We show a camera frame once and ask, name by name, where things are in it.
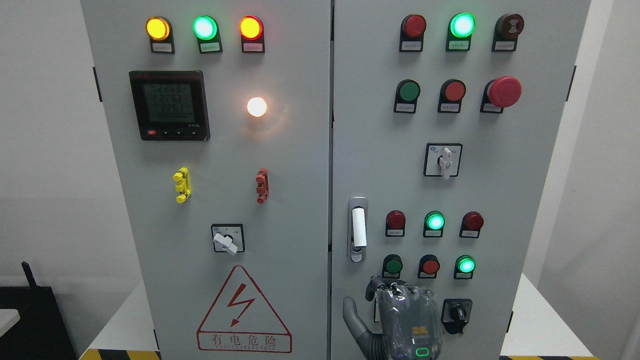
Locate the yellow terminal clip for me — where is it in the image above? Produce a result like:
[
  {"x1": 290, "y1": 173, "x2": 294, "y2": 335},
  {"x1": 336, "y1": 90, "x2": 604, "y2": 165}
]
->
[{"x1": 173, "y1": 167, "x2": 192, "y2": 204}]

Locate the red electric hazard sticker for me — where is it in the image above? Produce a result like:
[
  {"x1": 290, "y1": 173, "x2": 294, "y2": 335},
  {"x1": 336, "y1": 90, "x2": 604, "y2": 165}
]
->
[{"x1": 196, "y1": 265, "x2": 293, "y2": 354}]

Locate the grey left cabinet door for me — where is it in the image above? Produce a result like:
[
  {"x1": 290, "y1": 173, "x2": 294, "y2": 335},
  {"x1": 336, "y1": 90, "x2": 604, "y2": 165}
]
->
[{"x1": 81, "y1": 0, "x2": 332, "y2": 360}]

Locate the red push button upper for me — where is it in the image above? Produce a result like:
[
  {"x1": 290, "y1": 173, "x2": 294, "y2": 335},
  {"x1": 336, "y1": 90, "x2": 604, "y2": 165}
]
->
[{"x1": 438, "y1": 79, "x2": 467, "y2": 114}]

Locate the red indicator lamp middle right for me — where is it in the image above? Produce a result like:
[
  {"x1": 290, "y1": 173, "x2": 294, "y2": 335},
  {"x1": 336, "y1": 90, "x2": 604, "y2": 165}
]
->
[{"x1": 459, "y1": 210, "x2": 485, "y2": 239}]

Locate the green push button upper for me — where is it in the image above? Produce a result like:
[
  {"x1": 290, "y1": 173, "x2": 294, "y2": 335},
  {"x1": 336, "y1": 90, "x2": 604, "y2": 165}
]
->
[{"x1": 393, "y1": 79, "x2": 421, "y2": 114}]

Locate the red indicator lamp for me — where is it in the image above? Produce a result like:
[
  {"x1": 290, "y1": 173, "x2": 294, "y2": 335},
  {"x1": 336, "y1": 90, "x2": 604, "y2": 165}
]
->
[
  {"x1": 398, "y1": 14, "x2": 426, "y2": 53},
  {"x1": 459, "y1": 210, "x2": 485, "y2": 239},
  {"x1": 385, "y1": 209, "x2": 406, "y2": 237}
]

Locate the red indicator lamp middle left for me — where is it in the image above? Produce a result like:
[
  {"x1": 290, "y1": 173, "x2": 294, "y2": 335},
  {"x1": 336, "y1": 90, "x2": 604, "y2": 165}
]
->
[{"x1": 385, "y1": 209, "x2": 406, "y2": 237}]

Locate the white rotary switch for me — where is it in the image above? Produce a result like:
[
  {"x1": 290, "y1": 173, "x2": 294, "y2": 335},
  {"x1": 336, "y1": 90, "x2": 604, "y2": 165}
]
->
[
  {"x1": 372, "y1": 299, "x2": 380, "y2": 324},
  {"x1": 423, "y1": 143, "x2": 463, "y2": 180}
]

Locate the white indicator lamp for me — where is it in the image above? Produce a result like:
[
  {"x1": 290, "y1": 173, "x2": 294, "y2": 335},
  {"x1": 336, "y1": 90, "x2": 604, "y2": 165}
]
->
[{"x1": 246, "y1": 96, "x2": 268, "y2": 118}]

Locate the grey right cabinet door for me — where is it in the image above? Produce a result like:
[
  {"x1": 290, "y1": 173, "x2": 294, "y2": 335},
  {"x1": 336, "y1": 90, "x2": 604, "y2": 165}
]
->
[{"x1": 331, "y1": 0, "x2": 590, "y2": 360}]

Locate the green indicator lamp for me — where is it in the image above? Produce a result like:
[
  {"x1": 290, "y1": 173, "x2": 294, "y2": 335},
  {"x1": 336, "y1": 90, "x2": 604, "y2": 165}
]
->
[
  {"x1": 454, "y1": 255, "x2": 476, "y2": 280},
  {"x1": 422, "y1": 210, "x2": 446, "y2": 239},
  {"x1": 192, "y1": 15, "x2": 223, "y2": 54},
  {"x1": 445, "y1": 12, "x2": 476, "y2": 51}
]

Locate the black rotary switch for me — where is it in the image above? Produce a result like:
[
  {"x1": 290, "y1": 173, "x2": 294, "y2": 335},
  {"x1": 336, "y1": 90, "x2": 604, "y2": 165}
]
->
[{"x1": 440, "y1": 298, "x2": 473, "y2": 335}]

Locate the red push button lower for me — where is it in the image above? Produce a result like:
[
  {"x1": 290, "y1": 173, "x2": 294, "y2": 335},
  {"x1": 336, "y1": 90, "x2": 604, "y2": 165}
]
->
[{"x1": 417, "y1": 254, "x2": 441, "y2": 280}]

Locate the green push button lower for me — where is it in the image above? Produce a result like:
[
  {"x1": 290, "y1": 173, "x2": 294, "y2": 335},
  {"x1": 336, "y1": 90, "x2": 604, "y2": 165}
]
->
[{"x1": 381, "y1": 254, "x2": 403, "y2": 280}]

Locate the green push button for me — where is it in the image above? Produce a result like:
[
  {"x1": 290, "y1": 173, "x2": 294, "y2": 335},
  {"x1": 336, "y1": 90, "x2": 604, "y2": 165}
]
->
[
  {"x1": 381, "y1": 254, "x2": 403, "y2": 280},
  {"x1": 393, "y1": 79, "x2": 421, "y2": 114}
]

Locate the black box with antenna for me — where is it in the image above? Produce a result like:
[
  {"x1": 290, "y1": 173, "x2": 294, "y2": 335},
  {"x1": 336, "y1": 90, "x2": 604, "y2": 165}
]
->
[{"x1": 0, "y1": 261, "x2": 78, "y2": 360}]

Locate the yellow indicator lamp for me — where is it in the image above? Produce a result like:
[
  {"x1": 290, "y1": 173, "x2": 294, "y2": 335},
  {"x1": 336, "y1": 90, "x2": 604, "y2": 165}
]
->
[{"x1": 145, "y1": 16, "x2": 175, "y2": 54}]

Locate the white rotary switch lower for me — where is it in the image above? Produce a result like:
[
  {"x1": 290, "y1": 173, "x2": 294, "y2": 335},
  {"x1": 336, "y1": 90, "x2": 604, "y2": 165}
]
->
[{"x1": 372, "y1": 299, "x2": 380, "y2": 324}]

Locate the green indicator lamp middle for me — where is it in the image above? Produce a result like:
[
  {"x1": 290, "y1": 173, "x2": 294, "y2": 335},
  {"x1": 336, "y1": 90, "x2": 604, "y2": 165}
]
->
[{"x1": 422, "y1": 210, "x2": 446, "y2": 239}]

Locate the grey cabinet door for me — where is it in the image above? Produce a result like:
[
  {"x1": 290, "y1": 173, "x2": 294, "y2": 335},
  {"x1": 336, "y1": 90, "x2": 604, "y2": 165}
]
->
[
  {"x1": 81, "y1": 0, "x2": 332, "y2": 360},
  {"x1": 331, "y1": 0, "x2": 590, "y2": 360}
]

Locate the black digital power meter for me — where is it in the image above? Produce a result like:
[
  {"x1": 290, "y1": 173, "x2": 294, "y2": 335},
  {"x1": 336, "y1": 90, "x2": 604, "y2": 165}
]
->
[{"x1": 129, "y1": 70, "x2": 210, "y2": 141}]

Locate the green indicator lamp top left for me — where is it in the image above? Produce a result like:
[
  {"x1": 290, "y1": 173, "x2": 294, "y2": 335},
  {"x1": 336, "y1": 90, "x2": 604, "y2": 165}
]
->
[{"x1": 192, "y1": 15, "x2": 223, "y2": 54}]

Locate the green indicator lamp top right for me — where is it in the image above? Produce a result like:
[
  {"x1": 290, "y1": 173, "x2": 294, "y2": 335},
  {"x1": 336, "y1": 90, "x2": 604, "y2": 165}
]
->
[{"x1": 445, "y1": 12, "x2": 476, "y2": 51}]

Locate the white rotary switch upper right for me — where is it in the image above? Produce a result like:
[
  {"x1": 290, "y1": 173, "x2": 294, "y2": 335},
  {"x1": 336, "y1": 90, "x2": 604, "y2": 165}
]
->
[{"x1": 423, "y1": 143, "x2": 463, "y2": 180}]

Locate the red buzzer lamp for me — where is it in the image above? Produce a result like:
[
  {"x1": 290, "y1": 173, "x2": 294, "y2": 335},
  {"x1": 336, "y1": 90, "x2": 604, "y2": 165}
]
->
[{"x1": 491, "y1": 13, "x2": 525, "y2": 52}]

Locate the red indicator lamp lit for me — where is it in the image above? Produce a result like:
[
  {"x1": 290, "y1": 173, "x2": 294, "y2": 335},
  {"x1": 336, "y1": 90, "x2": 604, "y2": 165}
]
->
[{"x1": 238, "y1": 14, "x2": 265, "y2": 53}]

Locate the silver door handle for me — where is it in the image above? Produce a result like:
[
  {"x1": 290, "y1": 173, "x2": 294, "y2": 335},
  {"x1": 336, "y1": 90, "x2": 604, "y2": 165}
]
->
[{"x1": 347, "y1": 196, "x2": 368, "y2": 264}]

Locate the white rotary switch left door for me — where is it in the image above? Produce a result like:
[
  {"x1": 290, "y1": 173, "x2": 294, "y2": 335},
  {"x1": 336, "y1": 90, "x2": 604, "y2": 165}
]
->
[{"x1": 210, "y1": 223, "x2": 246, "y2": 255}]

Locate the red indicator lamp top right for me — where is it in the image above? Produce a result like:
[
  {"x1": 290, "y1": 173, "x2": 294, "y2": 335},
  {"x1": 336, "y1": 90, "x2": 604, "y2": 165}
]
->
[{"x1": 398, "y1": 14, "x2": 426, "y2": 53}]

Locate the red terminal clip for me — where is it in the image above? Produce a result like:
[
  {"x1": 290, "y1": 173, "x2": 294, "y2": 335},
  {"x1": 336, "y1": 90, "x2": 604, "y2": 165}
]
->
[{"x1": 254, "y1": 168, "x2": 270, "y2": 204}]

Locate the red push button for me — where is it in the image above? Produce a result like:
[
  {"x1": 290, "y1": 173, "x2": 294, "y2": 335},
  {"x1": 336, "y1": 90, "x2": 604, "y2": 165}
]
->
[
  {"x1": 438, "y1": 79, "x2": 467, "y2": 114},
  {"x1": 417, "y1": 254, "x2": 441, "y2": 280}
]

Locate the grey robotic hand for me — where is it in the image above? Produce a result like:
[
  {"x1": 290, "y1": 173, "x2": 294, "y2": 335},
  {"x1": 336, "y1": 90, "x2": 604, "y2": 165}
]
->
[{"x1": 342, "y1": 276, "x2": 442, "y2": 360}]

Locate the red emergency stop button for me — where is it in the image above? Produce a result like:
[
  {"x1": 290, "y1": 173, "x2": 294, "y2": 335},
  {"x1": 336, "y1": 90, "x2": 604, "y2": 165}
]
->
[{"x1": 479, "y1": 76, "x2": 522, "y2": 114}]

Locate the green indicator lamp lower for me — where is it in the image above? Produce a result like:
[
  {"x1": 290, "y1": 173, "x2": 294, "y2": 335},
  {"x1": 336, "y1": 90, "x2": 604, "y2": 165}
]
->
[{"x1": 454, "y1": 255, "x2": 476, "y2": 280}]

